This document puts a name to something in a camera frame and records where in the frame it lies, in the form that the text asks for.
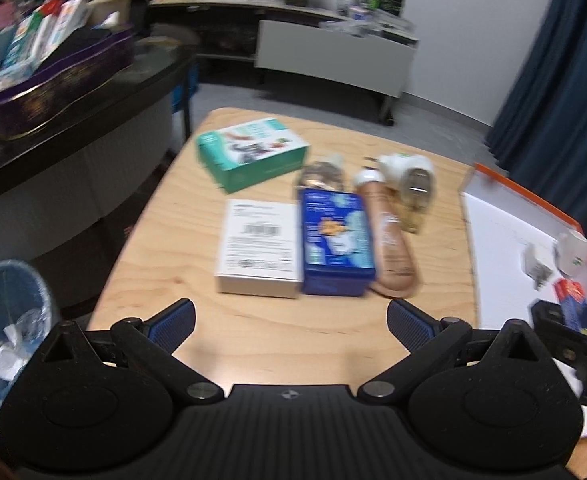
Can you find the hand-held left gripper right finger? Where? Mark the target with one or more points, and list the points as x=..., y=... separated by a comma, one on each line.
x=408, y=325

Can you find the orange cardboard box white inside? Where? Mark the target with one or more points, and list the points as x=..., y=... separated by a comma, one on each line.
x=503, y=240

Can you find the blue trash bin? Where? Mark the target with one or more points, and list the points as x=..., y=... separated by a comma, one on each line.
x=3, y=300

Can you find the black counter with white base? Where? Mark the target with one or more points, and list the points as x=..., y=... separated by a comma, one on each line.
x=98, y=105

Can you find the blue curtain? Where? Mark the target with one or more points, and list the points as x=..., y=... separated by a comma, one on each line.
x=553, y=85

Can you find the red white medicine box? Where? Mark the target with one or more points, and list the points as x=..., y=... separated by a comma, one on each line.
x=45, y=27

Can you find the purple patterned tin box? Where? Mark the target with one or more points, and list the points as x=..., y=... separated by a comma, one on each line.
x=73, y=80

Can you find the clear plastic boxes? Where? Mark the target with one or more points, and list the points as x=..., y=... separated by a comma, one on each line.
x=388, y=20

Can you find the rose gold bottle white cap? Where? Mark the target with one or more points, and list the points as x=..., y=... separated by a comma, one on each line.
x=388, y=240

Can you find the teal green cardboard box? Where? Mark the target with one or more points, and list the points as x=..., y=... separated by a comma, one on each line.
x=243, y=170

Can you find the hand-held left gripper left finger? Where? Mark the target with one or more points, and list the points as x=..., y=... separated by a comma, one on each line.
x=174, y=317

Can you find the blue white medicine box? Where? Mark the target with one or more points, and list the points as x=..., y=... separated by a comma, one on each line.
x=68, y=22

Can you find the white cup with green logo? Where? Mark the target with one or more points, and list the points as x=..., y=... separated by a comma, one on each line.
x=573, y=252

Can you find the white plug-in liquid vaporizer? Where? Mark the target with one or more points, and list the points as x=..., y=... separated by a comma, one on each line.
x=408, y=165

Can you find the green white medicine box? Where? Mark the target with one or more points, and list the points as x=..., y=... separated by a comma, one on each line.
x=20, y=42

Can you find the white tv cabinet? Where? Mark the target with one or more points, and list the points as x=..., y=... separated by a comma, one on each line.
x=328, y=55

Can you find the clear plastic bag of parts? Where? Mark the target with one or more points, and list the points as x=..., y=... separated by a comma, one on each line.
x=343, y=25

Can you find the red blue playing card box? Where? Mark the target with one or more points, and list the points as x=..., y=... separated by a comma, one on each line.
x=571, y=305

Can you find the white charger plug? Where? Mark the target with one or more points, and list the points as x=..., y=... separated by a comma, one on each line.
x=536, y=260

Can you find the blue carton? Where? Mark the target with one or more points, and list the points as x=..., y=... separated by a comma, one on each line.
x=333, y=240

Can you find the white box with barcode label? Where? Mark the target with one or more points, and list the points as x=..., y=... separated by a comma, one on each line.
x=258, y=250

